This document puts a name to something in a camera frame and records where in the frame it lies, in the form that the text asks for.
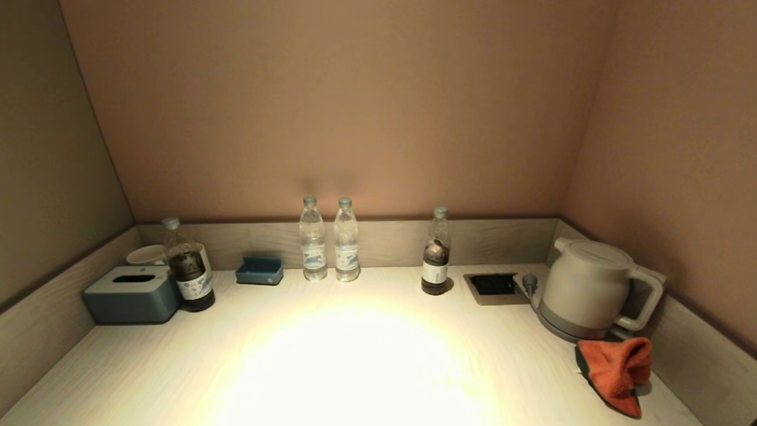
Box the white electric kettle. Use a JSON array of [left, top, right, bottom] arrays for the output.
[[539, 237, 667, 340]]

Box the slim dark drink bottle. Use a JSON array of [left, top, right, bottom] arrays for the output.
[[421, 206, 451, 295]]

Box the grey kettle base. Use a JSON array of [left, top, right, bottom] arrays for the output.
[[535, 305, 636, 345]]

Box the recessed black socket box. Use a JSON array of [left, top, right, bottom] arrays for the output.
[[463, 272, 530, 306]]

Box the grey power plug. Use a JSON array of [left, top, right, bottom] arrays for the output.
[[522, 273, 542, 311]]

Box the small blue tray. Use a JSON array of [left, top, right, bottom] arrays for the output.
[[235, 256, 284, 286]]

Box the large dark drink bottle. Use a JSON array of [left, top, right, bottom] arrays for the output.
[[161, 217, 216, 312]]

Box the orange microfibre cloth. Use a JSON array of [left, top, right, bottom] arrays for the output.
[[575, 337, 653, 419]]

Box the white ceramic mug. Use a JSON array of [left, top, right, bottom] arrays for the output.
[[125, 244, 167, 266]]

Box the blue-grey tissue box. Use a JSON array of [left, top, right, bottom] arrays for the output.
[[82, 265, 182, 324]]

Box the clear water bottle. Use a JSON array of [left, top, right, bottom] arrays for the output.
[[299, 196, 328, 281], [334, 197, 361, 282]]

